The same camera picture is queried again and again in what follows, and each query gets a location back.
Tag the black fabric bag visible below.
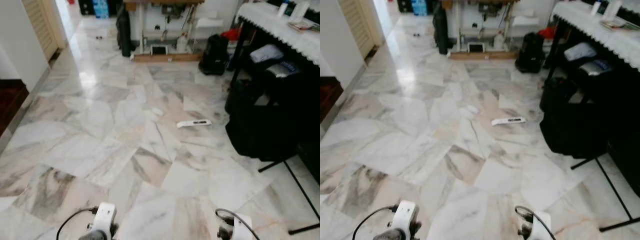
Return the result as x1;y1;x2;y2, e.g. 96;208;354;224
224;75;307;162
539;75;614;161

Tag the silver grey bag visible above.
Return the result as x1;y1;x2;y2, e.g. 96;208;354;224
265;60;301;80
577;59;614;77

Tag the light blue folded cloth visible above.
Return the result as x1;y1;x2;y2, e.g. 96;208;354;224
250;44;285;64
564;42;599;62

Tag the magazine stack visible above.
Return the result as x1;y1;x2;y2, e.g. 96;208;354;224
600;19;640;32
287;19;321;34

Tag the table with white lace cloth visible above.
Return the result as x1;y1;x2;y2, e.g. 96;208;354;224
552;0;640;71
236;1;321;68

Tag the wooden louvre door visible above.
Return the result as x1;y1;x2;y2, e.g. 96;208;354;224
22;0;69;61
337;0;384;59

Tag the white upright box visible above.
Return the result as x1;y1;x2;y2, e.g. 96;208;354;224
603;0;624;21
292;0;312;22

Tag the black suitcase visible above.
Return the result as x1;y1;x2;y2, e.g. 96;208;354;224
115;5;134;58
433;4;450;55

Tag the long cardboard box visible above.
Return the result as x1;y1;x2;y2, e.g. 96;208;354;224
133;52;204;63
449;51;519;61

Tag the white sewing machine table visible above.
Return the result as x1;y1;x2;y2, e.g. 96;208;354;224
125;0;239;56
442;0;554;55

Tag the sewing machine motor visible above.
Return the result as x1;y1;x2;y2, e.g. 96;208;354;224
477;2;506;19
162;4;194;21

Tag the white plastic tray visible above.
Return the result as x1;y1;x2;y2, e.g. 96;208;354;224
512;16;541;27

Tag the black metal table frame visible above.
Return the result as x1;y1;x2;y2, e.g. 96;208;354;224
227;20;321;236
544;20;640;233

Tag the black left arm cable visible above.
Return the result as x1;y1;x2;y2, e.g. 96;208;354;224
56;206;99;240
352;204;399;240

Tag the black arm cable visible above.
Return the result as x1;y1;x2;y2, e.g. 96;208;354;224
56;206;99;240
352;204;399;240
215;208;261;240
514;205;557;240

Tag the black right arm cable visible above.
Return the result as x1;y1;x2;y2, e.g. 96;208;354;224
514;205;557;240
215;208;261;240

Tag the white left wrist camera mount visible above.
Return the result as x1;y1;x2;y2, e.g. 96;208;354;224
92;202;119;239
391;200;421;240

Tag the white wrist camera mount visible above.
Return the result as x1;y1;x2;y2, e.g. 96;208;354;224
92;202;119;239
391;200;421;240
231;213;253;240
530;212;554;240

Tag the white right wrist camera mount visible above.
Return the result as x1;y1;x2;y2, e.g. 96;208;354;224
231;213;253;240
530;212;554;240

